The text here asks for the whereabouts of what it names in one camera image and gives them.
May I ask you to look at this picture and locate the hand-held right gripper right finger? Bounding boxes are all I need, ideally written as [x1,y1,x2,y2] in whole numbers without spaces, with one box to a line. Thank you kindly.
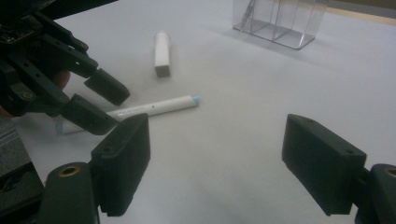
[281,113,368,217]

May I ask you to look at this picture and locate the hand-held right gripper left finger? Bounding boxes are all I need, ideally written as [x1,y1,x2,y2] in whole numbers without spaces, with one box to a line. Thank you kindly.
[90,112,151,217]

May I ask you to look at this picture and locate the short white tube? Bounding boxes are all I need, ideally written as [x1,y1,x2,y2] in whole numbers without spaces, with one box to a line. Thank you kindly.
[153,31,172,78]

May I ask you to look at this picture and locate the white pen with blue tip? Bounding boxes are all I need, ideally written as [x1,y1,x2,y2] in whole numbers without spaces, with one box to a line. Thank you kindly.
[55,94,201,135]

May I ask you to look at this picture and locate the clear plastic desk organizer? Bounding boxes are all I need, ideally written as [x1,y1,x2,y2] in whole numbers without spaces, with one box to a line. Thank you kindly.
[232,0,330,50]

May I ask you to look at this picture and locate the white table cover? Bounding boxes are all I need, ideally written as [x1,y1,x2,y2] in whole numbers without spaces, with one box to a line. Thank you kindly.
[12,0,396,224]

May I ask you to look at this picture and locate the wooden table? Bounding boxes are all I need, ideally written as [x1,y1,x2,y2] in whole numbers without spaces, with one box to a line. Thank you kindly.
[323,5,396,27]

